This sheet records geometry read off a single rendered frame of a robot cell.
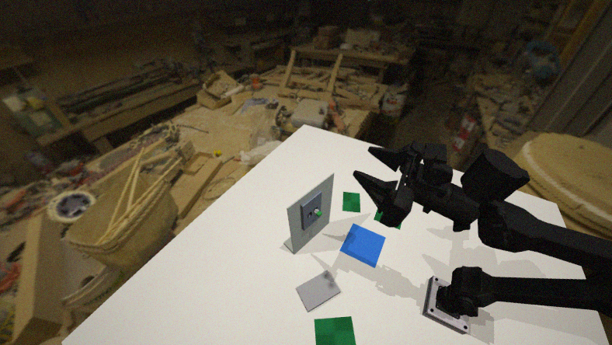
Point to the blue flat square mat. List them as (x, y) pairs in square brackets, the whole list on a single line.
[(363, 245)]

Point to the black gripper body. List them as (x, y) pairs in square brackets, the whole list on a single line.
[(400, 204)]

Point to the dark green flat rectangle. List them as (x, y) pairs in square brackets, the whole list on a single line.
[(378, 218)]

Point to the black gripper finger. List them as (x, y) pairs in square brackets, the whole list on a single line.
[(379, 190), (391, 157)]

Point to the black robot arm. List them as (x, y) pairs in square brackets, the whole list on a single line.
[(485, 185)]

